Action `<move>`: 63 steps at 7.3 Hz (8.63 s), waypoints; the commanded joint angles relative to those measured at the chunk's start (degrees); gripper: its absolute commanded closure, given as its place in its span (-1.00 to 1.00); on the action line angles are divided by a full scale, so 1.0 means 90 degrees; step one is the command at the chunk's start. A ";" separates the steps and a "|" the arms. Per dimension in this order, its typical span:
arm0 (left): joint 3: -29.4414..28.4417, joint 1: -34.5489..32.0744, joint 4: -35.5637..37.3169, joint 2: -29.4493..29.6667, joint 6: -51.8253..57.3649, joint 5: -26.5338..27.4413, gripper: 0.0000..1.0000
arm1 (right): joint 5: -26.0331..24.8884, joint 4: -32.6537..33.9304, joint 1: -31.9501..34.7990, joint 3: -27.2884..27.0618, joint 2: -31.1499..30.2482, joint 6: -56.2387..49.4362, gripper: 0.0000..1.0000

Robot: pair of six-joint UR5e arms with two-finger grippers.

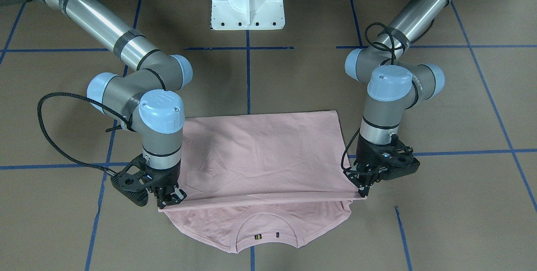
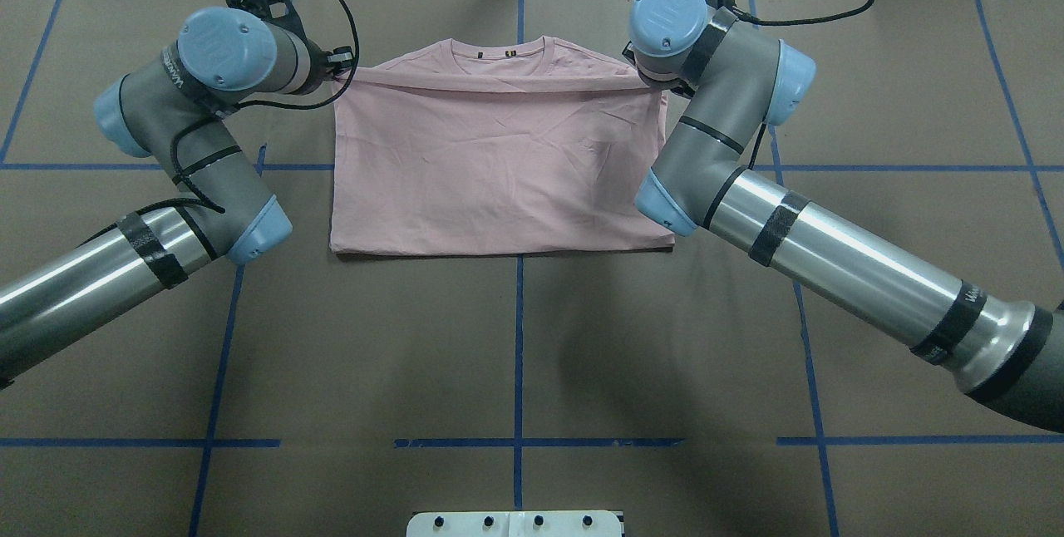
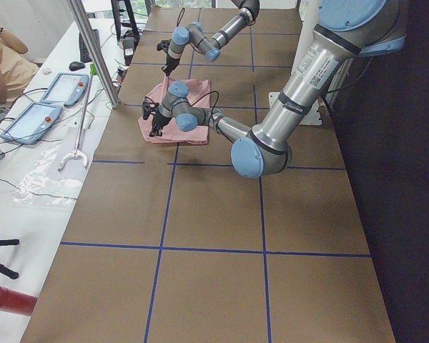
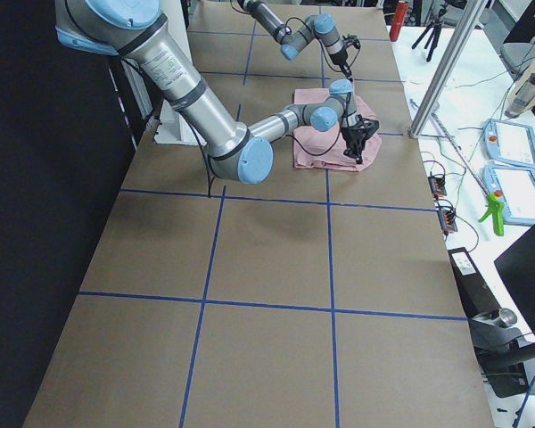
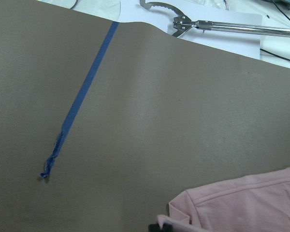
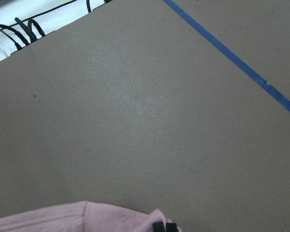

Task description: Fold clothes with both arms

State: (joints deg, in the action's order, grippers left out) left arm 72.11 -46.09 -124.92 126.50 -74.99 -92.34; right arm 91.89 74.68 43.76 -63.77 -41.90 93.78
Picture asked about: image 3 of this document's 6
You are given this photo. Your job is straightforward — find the black keyboard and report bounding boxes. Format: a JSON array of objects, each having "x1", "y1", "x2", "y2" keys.
[{"x1": 79, "y1": 29, "x2": 100, "y2": 63}]

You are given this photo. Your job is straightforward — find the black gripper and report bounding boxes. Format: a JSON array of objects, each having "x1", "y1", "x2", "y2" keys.
[
  {"x1": 161, "y1": 50, "x2": 182, "y2": 76},
  {"x1": 149, "y1": 108, "x2": 171, "y2": 137}
]

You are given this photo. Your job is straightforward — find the reacher grabber tool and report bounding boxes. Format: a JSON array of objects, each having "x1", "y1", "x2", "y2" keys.
[{"x1": 57, "y1": 64, "x2": 97, "y2": 172}]

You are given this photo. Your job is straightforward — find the black computer mouse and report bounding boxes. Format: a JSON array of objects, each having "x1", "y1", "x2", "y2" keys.
[{"x1": 69, "y1": 61, "x2": 85, "y2": 71}]

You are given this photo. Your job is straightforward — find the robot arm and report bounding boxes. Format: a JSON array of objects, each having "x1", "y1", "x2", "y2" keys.
[
  {"x1": 157, "y1": 0, "x2": 260, "y2": 76},
  {"x1": 142, "y1": 0, "x2": 409, "y2": 178}
]

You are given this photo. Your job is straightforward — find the black power adapter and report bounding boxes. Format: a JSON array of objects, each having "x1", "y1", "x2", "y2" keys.
[{"x1": 120, "y1": 36, "x2": 137, "y2": 66}]

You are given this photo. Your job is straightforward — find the pink printed t-shirt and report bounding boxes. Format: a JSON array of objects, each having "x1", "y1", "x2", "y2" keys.
[{"x1": 138, "y1": 76, "x2": 212, "y2": 145}]

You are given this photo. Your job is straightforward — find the far teach pendant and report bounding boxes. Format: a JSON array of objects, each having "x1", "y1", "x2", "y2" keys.
[{"x1": 40, "y1": 73, "x2": 89, "y2": 107}]

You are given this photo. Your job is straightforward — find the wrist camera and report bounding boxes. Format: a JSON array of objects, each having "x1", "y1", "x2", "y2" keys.
[
  {"x1": 157, "y1": 40, "x2": 170, "y2": 52},
  {"x1": 142, "y1": 101, "x2": 159, "y2": 120}
]

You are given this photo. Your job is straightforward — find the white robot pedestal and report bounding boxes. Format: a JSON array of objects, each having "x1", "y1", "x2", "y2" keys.
[{"x1": 268, "y1": 0, "x2": 325, "y2": 126}]

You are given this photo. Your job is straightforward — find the near teach pendant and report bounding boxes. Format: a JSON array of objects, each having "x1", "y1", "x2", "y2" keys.
[{"x1": 0, "y1": 102, "x2": 62, "y2": 144}]

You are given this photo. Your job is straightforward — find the teach pendant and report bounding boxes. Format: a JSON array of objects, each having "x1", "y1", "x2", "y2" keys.
[
  {"x1": 40, "y1": 73, "x2": 89, "y2": 107},
  {"x1": 0, "y1": 102, "x2": 62, "y2": 144}
]

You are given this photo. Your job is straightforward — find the red cylinder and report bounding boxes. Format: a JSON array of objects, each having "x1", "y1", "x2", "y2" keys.
[{"x1": 0, "y1": 286, "x2": 38, "y2": 316}]

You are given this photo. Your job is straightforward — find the seated person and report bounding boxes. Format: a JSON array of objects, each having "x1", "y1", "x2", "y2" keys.
[{"x1": 0, "y1": 26, "x2": 39, "y2": 105}]

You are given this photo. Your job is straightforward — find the aluminium frame post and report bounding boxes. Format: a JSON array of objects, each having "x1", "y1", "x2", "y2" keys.
[{"x1": 66, "y1": 0, "x2": 120, "y2": 109}]

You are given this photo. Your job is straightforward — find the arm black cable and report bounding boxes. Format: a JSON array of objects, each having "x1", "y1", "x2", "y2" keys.
[{"x1": 189, "y1": 91, "x2": 222, "y2": 124}]

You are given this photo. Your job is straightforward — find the black tripod legs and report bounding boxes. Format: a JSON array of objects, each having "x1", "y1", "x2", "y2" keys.
[{"x1": 0, "y1": 239, "x2": 20, "y2": 279}]

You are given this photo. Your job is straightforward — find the clear plastic bag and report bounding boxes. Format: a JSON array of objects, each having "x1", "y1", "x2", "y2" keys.
[{"x1": 13, "y1": 143, "x2": 82, "y2": 209}]

